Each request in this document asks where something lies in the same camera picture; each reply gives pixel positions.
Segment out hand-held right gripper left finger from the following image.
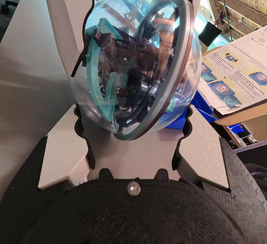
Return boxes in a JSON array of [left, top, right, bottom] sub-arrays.
[[38, 104, 96, 190]]

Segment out brown cardboard board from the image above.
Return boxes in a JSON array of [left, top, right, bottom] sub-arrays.
[[201, 47, 267, 126]]

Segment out black office chair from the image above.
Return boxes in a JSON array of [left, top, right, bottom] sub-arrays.
[[1, 0, 18, 15]]

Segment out printed instruction sheet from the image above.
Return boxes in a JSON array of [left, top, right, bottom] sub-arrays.
[[197, 25, 267, 115]]

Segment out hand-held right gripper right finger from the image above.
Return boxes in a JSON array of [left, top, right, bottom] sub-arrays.
[[171, 105, 230, 191]]

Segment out clear acrylic holder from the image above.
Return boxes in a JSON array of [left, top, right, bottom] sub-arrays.
[[226, 123, 254, 140]]

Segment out black panel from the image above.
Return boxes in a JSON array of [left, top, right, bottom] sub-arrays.
[[198, 22, 222, 47]]

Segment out blue plastic bin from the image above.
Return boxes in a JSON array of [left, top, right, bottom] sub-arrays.
[[166, 96, 219, 129]]

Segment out dark printed cardboard box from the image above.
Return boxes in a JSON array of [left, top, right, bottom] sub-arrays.
[[234, 141, 267, 199]]

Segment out clear maze ball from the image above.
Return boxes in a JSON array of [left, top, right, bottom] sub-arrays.
[[69, 0, 203, 141]]

